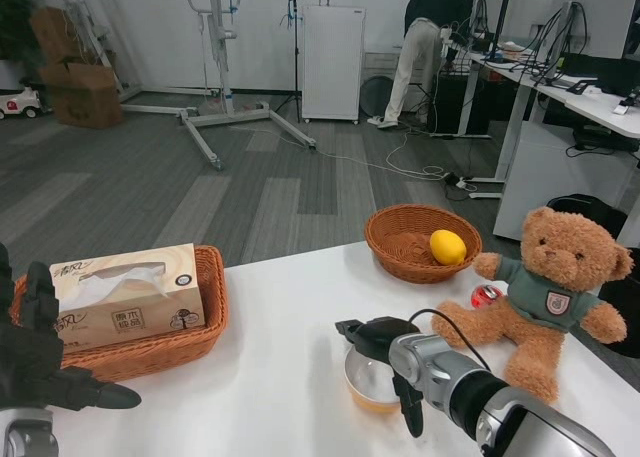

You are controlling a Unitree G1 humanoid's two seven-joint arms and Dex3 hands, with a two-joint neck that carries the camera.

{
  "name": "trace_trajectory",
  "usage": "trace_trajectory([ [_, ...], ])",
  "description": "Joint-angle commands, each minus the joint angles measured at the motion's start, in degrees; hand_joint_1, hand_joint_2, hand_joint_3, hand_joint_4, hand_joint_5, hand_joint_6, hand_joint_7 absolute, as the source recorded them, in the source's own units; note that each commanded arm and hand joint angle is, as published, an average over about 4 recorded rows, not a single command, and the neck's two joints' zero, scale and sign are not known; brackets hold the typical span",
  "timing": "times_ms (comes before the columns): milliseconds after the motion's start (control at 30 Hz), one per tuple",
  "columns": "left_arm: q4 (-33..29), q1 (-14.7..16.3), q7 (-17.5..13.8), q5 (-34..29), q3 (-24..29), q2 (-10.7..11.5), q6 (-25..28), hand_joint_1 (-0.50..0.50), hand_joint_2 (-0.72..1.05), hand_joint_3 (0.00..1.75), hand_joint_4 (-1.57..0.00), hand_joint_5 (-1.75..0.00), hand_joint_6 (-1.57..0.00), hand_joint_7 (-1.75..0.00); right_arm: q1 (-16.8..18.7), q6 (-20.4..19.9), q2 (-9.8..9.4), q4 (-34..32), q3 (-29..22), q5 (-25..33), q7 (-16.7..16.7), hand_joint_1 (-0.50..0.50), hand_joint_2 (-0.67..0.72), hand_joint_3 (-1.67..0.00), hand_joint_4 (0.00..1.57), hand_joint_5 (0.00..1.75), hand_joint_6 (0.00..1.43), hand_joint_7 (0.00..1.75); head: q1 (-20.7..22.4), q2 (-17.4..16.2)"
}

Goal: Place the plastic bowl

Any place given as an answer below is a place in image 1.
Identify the yellow lemon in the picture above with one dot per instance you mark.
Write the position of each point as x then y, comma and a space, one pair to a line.
447, 247

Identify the brown teddy bear green sweater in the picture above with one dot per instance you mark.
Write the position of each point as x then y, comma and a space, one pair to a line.
545, 297

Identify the black waste bin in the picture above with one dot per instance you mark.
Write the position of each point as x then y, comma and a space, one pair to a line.
595, 212

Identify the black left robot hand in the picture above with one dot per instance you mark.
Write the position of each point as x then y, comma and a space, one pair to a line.
25, 357

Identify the person in black top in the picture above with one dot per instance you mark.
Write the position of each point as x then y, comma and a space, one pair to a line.
415, 52

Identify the white tall floor cabinet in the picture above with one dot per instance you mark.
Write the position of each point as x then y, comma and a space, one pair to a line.
332, 62

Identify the large brown cardboard box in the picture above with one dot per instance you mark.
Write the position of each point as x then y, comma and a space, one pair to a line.
85, 99

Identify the rectangular orange wicker basket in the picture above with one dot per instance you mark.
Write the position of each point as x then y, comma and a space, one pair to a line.
150, 349

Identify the black computer tower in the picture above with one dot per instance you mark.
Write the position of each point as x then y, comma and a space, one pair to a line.
452, 104

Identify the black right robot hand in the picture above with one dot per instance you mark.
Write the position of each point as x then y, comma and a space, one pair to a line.
380, 337

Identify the round brown wicker basket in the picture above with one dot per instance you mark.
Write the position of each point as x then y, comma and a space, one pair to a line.
400, 237

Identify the black flat monitor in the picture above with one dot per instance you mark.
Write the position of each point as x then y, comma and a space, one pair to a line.
610, 69

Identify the white drawer cabinet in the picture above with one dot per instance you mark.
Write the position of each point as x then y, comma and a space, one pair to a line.
380, 64

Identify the white toy ride-on car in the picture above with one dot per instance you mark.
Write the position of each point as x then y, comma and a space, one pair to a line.
20, 102

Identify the white patient lift hoist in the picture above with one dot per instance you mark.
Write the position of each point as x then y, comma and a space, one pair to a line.
220, 52

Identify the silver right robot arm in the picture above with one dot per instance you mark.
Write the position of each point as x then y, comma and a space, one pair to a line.
450, 372

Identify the black tripod stand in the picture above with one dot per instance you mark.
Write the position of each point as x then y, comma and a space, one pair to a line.
296, 52

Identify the white office desk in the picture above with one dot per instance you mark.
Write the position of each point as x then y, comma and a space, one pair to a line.
595, 109

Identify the red soda can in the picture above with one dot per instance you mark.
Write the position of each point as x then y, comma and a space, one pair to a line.
484, 297

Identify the white and orange plastic bowl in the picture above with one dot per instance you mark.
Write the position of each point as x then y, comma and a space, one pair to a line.
367, 382

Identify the black and white power strip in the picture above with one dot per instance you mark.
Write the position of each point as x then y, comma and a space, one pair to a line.
460, 181

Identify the round grey tray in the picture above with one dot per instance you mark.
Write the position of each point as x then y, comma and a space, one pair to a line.
375, 97

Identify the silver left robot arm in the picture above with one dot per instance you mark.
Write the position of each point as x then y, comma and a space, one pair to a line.
25, 432

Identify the wood-print tissue box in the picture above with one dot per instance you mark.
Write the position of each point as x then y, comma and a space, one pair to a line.
135, 297

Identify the small brown cardboard box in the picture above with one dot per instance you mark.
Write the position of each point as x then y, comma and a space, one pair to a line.
52, 37

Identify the black-backed computer monitor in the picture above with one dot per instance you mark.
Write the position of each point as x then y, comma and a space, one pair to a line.
481, 12

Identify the white plant pot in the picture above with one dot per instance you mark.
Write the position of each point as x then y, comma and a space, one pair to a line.
10, 74

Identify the white-backed computer monitor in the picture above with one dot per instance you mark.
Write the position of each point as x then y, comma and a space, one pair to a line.
570, 32

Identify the green leafy potted plant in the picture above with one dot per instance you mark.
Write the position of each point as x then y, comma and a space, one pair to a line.
15, 17

